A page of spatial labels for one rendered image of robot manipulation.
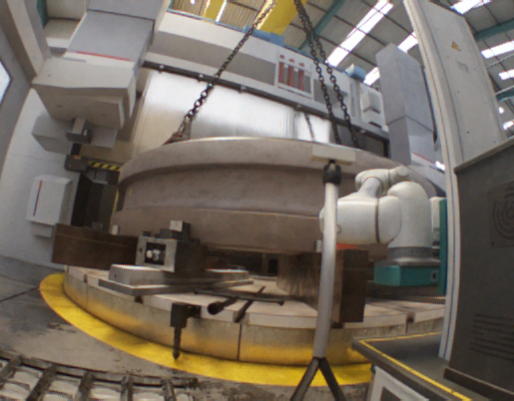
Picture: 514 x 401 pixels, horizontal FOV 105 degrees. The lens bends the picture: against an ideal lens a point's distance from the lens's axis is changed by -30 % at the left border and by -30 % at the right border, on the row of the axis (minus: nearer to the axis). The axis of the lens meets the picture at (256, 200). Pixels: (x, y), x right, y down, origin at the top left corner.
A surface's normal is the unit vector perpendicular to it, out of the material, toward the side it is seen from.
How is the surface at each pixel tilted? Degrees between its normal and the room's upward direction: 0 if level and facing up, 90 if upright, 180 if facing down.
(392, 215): 89
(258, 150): 90
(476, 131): 90
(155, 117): 90
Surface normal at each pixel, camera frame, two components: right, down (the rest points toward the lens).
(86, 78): 0.39, -0.17
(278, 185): -0.06, -0.22
